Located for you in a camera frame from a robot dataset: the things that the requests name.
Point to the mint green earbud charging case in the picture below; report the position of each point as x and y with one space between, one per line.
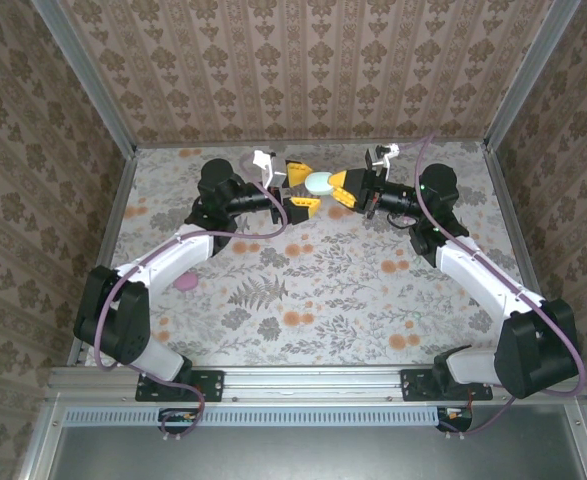
319 184

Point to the pink earbud charging case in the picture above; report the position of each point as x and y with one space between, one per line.
185 283

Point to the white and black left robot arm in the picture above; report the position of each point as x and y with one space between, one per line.
173 260

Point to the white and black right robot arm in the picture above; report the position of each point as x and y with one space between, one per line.
483 280

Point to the grey sheet metal panel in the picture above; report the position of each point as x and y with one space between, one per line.
298 455

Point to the aluminium table side rail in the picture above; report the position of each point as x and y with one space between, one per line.
508 210
118 210

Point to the aluminium frame post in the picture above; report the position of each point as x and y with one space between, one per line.
88 80
528 75

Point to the aluminium mounting rail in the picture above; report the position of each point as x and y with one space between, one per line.
313 382

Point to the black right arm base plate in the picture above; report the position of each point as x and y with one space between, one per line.
413 385

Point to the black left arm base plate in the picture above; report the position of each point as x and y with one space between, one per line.
213 385

